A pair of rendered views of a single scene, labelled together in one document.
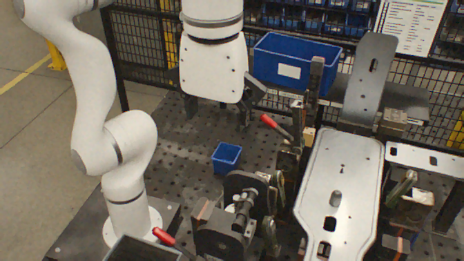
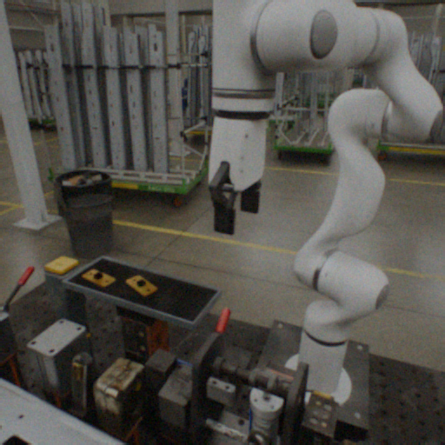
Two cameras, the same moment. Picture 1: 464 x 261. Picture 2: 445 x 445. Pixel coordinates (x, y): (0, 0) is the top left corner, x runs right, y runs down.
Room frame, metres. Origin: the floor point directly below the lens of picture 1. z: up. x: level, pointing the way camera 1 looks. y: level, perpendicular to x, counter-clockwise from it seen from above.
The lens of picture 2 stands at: (0.51, -0.49, 1.66)
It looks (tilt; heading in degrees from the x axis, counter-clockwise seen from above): 24 degrees down; 94
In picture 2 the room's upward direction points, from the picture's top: straight up
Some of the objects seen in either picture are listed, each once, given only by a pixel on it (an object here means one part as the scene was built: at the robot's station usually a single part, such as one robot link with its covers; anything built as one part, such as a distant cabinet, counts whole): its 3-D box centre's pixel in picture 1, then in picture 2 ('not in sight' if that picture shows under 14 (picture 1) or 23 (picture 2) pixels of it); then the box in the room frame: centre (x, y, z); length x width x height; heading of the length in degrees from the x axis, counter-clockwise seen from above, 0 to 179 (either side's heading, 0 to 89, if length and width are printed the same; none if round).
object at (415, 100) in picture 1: (307, 83); not in sight; (1.27, -0.31, 1.02); 0.90 x 0.22 x 0.03; 69
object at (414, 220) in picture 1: (399, 232); not in sight; (0.67, -0.51, 0.87); 0.12 x 0.09 x 0.35; 69
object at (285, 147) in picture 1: (284, 184); not in sight; (0.85, -0.19, 0.88); 0.07 x 0.06 x 0.35; 69
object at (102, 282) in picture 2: not in sight; (98, 275); (0.15, 0.25, 1.17); 0.08 x 0.04 x 0.01; 151
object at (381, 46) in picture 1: (366, 81); not in sight; (1.04, -0.45, 1.17); 0.12 x 0.01 x 0.34; 69
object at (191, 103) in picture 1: (184, 97); (253, 191); (0.52, 0.07, 1.46); 0.03 x 0.03 x 0.07; 67
